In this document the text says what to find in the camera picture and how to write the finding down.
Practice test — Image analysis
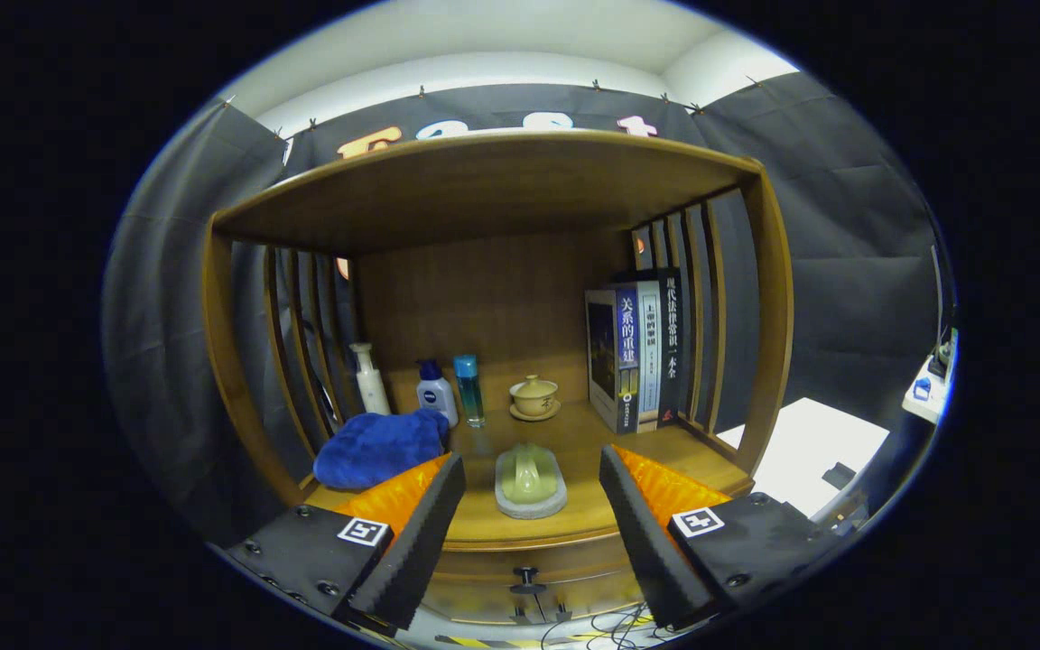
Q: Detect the white bottle with blue cap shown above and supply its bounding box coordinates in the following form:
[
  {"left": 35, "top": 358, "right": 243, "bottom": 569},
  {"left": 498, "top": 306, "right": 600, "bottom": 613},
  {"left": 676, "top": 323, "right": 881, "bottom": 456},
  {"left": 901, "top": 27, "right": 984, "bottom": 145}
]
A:
[{"left": 416, "top": 359, "right": 460, "bottom": 429}]

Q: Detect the white box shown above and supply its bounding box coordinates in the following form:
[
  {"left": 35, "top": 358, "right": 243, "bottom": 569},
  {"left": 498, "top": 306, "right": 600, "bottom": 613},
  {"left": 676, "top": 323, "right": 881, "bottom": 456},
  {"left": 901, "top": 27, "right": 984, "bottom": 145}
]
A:
[{"left": 717, "top": 397, "right": 891, "bottom": 520}]

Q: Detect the white side table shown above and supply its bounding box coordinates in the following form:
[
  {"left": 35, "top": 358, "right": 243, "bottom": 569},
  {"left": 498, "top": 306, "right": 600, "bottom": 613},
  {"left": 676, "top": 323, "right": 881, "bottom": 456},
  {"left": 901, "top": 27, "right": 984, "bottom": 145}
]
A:
[{"left": 901, "top": 330, "right": 959, "bottom": 425}]

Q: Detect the black spine book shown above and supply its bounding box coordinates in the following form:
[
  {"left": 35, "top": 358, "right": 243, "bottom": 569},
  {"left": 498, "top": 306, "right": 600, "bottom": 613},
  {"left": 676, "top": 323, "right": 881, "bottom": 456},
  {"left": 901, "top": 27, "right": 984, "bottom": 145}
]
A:
[{"left": 655, "top": 268, "right": 683, "bottom": 429}]

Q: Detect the pale spine book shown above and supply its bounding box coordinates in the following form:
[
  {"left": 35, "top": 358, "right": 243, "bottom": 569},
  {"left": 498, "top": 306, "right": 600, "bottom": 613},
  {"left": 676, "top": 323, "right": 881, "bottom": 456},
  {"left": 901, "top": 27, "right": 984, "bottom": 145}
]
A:
[{"left": 636, "top": 280, "right": 664, "bottom": 432}]

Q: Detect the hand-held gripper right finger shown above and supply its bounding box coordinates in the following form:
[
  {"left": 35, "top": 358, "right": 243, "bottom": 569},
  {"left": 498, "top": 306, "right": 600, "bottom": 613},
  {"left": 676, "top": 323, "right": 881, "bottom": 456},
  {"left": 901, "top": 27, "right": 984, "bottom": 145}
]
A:
[{"left": 599, "top": 442, "right": 846, "bottom": 631}]

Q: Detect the wooden countertop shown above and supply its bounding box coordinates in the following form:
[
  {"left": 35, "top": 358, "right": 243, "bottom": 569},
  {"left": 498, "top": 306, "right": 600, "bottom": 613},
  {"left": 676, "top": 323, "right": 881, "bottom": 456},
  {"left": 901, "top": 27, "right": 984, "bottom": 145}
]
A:
[{"left": 299, "top": 397, "right": 751, "bottom": 550}]

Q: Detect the tan lidded teacup with saucer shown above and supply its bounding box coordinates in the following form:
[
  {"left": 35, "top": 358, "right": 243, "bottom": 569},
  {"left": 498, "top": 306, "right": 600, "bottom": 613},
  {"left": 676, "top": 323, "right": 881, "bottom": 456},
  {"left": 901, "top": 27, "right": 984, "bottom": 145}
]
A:
[{"left": 508, "top": 375, "right": 562, "bottom": 423}]

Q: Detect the teal clear bottle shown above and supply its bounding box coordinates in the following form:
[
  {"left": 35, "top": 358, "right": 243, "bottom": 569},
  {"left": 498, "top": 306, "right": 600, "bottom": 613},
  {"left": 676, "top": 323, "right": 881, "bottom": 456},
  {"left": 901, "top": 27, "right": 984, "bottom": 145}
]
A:
[{"left": 453, "top": 354, "right": 487, "bottom": 429}]

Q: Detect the blue towel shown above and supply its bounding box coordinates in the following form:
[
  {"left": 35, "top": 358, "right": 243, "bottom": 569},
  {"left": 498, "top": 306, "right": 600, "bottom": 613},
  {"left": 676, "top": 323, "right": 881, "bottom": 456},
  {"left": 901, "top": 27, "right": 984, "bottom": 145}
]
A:
[{"left": 313, "top": 408, "right": 450, "bottom": 491}]

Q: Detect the tangle of floor cables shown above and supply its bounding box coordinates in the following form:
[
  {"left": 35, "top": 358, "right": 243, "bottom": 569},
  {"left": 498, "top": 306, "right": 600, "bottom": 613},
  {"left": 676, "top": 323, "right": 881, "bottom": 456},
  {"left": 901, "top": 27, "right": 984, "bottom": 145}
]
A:
[{"left": 538, "top": 603, "right": 665, "bottom": 649}]

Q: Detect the wooden cabinet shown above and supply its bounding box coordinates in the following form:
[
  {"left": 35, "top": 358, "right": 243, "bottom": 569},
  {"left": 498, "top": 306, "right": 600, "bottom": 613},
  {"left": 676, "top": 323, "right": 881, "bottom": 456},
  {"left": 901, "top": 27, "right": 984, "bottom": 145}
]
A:
[{"left": 201, "top": 131, "right": 794, "bottom": 633}]

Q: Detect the blue spine book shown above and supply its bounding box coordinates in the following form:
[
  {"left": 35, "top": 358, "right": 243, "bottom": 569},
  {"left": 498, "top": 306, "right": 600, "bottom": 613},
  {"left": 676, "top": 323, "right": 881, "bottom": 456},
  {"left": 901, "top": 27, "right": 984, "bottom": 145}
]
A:
[{"left": 584, "top": 285, "right": 642, "bottom": 435}]

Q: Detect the wooden drawer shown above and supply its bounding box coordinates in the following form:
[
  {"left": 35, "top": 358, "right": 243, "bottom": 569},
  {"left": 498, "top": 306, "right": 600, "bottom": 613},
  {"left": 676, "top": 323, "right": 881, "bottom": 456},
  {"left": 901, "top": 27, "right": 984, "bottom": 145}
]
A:
[{"left": 434, "top": 533, "right": 643, "bottom": 601}]

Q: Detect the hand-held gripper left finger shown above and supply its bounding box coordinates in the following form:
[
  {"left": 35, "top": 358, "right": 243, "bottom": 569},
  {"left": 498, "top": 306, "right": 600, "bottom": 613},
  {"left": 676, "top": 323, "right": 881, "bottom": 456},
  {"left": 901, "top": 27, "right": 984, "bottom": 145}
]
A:
[{"left": 224, "top": 451, "right": 467, "bottom": 633}]

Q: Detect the white pump bottle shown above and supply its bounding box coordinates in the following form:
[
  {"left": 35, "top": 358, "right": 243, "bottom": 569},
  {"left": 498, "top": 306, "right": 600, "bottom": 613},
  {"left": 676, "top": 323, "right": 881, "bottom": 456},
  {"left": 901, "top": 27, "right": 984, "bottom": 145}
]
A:
[{"left": 348, "top": 342, "right": 392, "bottom": 417}]

